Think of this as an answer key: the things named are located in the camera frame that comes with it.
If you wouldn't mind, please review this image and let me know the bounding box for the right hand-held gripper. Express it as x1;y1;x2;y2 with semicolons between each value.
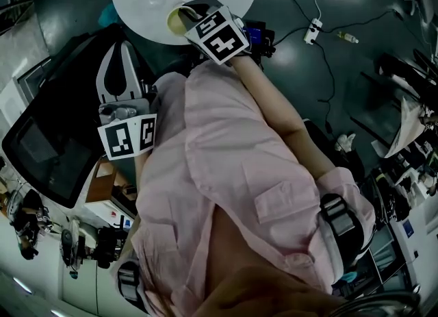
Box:
179;0;251;67

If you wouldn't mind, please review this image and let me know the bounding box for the person's pink shirt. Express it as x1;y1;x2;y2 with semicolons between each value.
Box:
130;60;377;317

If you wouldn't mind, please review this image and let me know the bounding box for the black head mount band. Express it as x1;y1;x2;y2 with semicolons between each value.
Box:
337;290;422;317

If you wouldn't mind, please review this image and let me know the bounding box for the teal cloth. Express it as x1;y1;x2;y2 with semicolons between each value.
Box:
98;2;121;29

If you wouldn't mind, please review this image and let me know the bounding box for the person's right forearm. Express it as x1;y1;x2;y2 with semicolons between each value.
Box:
233;55;338;180

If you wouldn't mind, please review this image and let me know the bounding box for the yellowish plastic cup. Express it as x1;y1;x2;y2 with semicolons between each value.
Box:
166;3;198;36

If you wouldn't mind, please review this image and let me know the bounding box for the grey shoulder strap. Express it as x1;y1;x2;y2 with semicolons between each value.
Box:
318;192;364;258
116;259;144;305

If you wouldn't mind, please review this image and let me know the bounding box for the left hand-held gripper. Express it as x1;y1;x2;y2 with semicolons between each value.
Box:
96;40;158;162

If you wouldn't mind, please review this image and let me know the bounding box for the clear plastic bottle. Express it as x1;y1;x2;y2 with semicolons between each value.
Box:
337;30;360;45

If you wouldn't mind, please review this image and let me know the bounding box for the brown wooden cabinet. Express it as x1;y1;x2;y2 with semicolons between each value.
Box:
84;156;138;207

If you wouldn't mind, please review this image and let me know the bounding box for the black power cable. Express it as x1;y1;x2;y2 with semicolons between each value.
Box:
269;0;407;135

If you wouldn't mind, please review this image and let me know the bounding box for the white paper sheet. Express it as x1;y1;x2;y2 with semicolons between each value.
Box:
371;96;427;159

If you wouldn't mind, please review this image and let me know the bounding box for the white soft toy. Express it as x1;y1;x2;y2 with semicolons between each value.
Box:
334;132;357;154

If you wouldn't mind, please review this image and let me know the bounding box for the person's left forearm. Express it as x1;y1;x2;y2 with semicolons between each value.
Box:
133;151;149;186

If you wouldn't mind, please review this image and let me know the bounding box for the black device with blue screen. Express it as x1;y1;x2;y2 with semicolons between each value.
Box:
242;18;276;60

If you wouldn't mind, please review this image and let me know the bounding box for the white power strip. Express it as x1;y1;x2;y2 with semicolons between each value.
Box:
303;17;324;45

